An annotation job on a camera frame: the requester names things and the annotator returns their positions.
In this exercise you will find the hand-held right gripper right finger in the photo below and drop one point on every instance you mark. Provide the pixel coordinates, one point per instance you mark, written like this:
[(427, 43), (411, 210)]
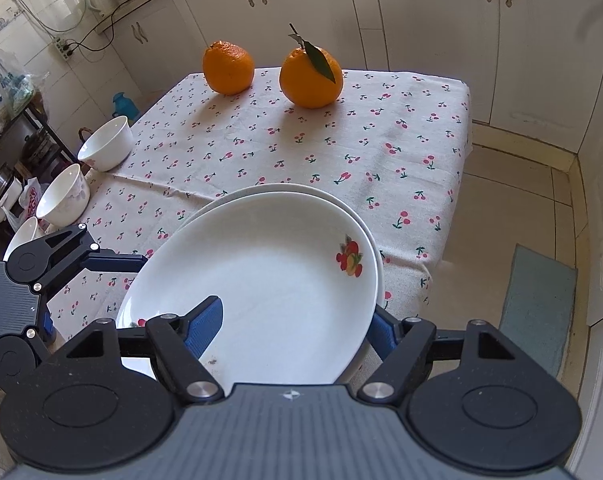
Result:
[(384, 335)]

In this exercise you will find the plain orange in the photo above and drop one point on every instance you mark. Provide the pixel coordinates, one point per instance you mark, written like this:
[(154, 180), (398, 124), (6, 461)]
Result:
[(229, 67)]

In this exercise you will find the white ceramic bowl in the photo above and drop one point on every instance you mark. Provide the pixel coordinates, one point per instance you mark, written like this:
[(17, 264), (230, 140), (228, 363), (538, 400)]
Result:
[(63, 195), (21, 235), (103, 145)]

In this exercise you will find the white power strip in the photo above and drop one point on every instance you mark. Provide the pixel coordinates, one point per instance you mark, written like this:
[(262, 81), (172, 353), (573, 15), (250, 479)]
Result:
[(63, 50)]

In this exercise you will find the pink printed plastic bag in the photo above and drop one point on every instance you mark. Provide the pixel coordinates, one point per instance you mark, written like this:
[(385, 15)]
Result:
[(28, 202)]

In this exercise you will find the white electric kettle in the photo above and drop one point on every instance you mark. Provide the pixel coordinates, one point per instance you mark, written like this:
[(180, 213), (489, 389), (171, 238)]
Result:
[(98, 0)]

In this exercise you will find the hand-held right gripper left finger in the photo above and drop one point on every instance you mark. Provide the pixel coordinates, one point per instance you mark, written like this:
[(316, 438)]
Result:
[(204, 327)]

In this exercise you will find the blue green floor mat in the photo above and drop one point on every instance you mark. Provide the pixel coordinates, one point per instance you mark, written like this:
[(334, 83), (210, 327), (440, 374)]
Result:
[(536, 310)]

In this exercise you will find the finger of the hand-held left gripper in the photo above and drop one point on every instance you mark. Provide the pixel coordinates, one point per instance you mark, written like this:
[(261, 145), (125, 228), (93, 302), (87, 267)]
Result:
[(116, 262), (136, 366)]

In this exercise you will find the cherry print tablecloth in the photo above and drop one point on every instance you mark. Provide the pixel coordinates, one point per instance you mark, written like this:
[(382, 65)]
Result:
[(331, 160)]

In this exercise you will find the orange with green leaf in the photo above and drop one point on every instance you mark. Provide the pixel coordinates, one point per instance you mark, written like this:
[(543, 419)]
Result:
[(309, 80)]

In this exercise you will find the white plate fruit print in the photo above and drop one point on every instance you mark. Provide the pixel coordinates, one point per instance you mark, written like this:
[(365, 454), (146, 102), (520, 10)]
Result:
[(261, 270), (281, 188)]

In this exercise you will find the clear plastic bag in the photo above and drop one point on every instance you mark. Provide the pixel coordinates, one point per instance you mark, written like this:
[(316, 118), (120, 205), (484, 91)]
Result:
[(8, 85)]

